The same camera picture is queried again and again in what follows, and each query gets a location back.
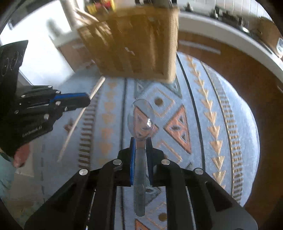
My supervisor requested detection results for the lone wooden chopstick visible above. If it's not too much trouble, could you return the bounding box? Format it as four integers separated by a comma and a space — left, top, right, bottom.
57, 76, 107, 163

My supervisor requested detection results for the person's left hand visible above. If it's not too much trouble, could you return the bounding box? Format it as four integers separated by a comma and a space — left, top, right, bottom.
13, 144, 30, 168

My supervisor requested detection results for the yellow plastic utensil basket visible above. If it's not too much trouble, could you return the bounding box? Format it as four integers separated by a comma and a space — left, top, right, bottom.
77, 4, 179, 83

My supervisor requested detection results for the patterned blue table mat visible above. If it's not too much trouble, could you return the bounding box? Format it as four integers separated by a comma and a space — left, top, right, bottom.
33, 52, 261, 230

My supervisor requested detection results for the steel thermos flask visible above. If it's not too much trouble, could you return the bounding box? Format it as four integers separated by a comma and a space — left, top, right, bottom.
60, 0, 77, 30

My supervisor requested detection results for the gas stove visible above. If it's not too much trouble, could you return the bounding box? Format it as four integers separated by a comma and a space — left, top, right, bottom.
178, 1, 265, 30

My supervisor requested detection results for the beige rice cooker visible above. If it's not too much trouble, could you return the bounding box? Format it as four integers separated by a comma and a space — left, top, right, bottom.
258, 17, 283, 59

